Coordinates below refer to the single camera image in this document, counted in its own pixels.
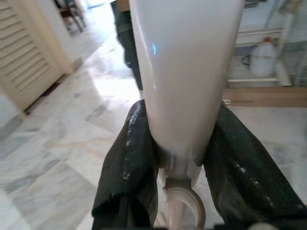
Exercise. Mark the cream louvered door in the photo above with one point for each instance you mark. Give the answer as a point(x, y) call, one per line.
point(26, 52)

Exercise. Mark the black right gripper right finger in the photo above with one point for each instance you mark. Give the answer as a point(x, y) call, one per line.
point(242, 172)

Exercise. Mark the clear jug with red cap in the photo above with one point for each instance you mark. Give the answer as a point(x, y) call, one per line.
point(263, 60)

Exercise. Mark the white shelf rack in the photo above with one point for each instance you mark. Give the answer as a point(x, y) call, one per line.
point(283, 36)

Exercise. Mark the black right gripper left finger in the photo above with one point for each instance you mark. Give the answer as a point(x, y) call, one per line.
point(129, 153)

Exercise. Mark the dark wooden chair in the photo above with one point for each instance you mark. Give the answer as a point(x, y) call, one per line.
point(72, 16)

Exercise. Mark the person in dark trousers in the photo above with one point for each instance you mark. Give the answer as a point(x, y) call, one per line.
point(128, 38)

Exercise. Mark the light wooden board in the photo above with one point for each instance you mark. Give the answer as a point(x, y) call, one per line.
point(268, 97)

